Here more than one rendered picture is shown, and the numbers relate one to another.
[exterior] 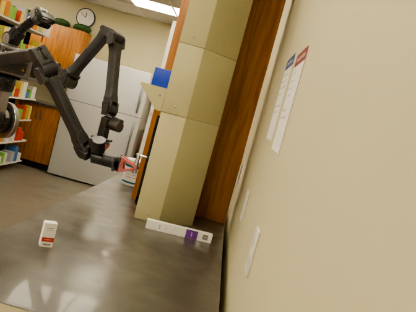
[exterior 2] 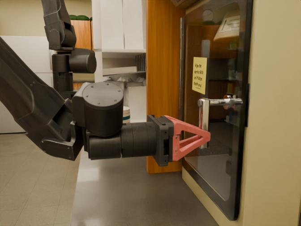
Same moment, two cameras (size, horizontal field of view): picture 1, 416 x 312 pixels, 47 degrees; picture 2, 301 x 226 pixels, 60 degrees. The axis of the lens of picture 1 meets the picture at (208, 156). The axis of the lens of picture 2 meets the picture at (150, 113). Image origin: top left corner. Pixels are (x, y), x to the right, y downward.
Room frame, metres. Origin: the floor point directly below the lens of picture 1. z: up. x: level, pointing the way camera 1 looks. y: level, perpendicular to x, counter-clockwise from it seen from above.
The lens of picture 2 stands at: (1.69, 0.49, 1.26)
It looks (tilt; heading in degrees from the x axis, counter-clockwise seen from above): 10 degrees down; 347
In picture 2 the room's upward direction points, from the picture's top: straight up
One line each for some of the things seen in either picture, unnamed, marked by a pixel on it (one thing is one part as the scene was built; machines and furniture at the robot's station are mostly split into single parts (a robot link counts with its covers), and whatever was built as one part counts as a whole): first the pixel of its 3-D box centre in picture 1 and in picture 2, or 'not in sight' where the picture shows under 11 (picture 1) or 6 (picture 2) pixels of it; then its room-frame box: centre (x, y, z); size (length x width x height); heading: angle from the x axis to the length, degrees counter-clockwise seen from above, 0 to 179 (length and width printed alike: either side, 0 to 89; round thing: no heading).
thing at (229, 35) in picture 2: (152, 158); (204, 100); (2.21, 0.24, 1.19); 0.30 x 0.01 x 0.40; 178
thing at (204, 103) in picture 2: (140, 163); (212, 122); (2.10, 0.28, 1.17); 0.05 x 0.03 x 0.10; 88
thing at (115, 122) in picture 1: (113, 118); (75, 52); (2.51, 0.52, 1.30); 0.11 x 0.09 x 0.12; 62
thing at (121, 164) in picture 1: (127, 165); (181, 136); (2.11, 0.33, 1.14); 0.09 x 0.07 x 0.07; 88
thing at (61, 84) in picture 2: (103, 134); (63, 84); (2.52, 0.56, 1.21); 0.10 x 0.07 x 0.07; 88
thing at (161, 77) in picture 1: (164, 79); not in sight; (2.31, 0.29, 1.56); 0.10 x 0.10 x 0.09; 89
